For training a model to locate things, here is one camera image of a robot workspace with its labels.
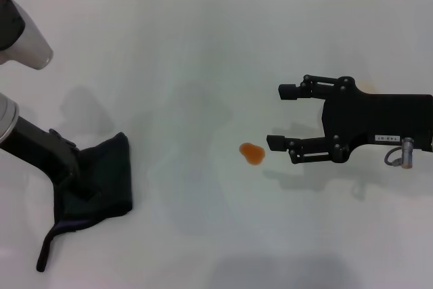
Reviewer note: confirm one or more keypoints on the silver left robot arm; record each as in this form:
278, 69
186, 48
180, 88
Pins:
30, 48

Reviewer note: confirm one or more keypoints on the dark blue rag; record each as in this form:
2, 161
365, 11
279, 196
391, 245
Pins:
108, 174

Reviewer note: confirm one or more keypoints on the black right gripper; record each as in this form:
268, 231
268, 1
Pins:
379, 119

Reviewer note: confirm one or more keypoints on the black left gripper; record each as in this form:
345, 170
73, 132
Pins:
44, 153

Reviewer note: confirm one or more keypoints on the white paper cup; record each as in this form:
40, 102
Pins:
368, 86

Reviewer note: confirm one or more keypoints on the orange liquid stain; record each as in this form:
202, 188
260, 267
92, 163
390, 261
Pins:
252, 154

